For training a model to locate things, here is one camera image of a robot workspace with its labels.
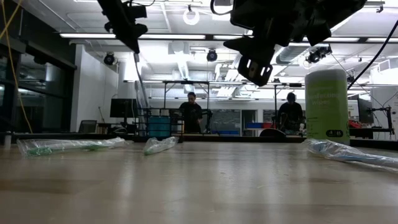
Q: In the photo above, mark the person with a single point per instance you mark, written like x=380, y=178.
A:
x=290, y=115
x=190, y=113

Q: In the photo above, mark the black background robot arm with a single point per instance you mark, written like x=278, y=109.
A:
x=209, y=116

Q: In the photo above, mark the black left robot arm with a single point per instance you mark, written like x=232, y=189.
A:
x=112, y=9

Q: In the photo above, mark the black aluminium table frame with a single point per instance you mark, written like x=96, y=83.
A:
x=217, y=138

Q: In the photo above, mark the dark office chair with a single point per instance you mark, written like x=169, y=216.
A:
x=87, y=126

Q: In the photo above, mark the green disinfecting wipes canister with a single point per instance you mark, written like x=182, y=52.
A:
x=326, y=109

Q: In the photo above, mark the black ceiling camera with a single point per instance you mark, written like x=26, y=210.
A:
x=315, y=56

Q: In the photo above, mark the short white post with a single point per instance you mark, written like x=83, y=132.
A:
x=7, y=141

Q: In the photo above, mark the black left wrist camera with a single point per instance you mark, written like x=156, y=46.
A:
x=136, y=12

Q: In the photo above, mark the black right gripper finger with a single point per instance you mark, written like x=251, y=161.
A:
x=261, y=81
x=255, y=48

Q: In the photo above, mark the black workstation frame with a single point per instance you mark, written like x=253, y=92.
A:
x=186, y=82

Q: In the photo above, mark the long ceiling light strip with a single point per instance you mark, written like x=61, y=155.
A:
x=87, y=35
x=342, y=39
x=174, y=36

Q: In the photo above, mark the black computer monitor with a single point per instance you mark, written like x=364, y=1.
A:
x=124, y=108
x=364, y=110

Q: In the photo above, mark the green white toothbrush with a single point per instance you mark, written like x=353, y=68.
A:
x=158, y=145
x=62, y=145

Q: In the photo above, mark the red storage bin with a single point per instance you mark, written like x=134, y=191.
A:
x=267, y=125

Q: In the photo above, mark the blue storage bin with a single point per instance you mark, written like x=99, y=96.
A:
x=253, y=125

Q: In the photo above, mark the silver ventilation duct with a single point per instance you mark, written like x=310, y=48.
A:
x=289, y=54

